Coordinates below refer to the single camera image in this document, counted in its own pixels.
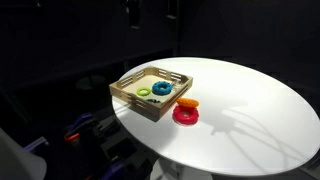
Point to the light wooden slatted tray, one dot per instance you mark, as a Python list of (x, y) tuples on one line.
[(150, 111)]

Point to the small clear plastic object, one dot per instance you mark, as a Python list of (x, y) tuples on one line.
[(176, 83)]

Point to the white rounded object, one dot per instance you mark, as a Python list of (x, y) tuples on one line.
[(16, 163)]

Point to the white table pedestal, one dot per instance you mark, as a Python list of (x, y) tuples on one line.
[(166, 171)]

